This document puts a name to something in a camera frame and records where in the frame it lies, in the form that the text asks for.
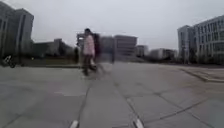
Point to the wide grey block building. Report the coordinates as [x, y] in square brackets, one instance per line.
[125, 45]

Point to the person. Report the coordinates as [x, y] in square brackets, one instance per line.
[88, 50]

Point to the small grey building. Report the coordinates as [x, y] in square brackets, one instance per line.
[141, 50]

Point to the grey stone slab plaza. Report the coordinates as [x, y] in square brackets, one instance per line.
[133, 100]

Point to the low pale building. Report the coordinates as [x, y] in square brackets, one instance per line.
[161, 54]

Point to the low building with trees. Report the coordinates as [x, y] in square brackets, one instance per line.
[50, 48]

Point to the robot's own part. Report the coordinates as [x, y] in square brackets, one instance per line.
[74, 124]
[138, 123]

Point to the grass strip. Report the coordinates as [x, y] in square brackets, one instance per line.
[40, 61]

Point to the row of bushes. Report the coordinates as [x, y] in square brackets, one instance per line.
[206, 59]

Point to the pale multi-storey building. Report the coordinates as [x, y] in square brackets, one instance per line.
[206, 36]

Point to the tall grey building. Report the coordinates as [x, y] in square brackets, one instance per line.
[16, 30]

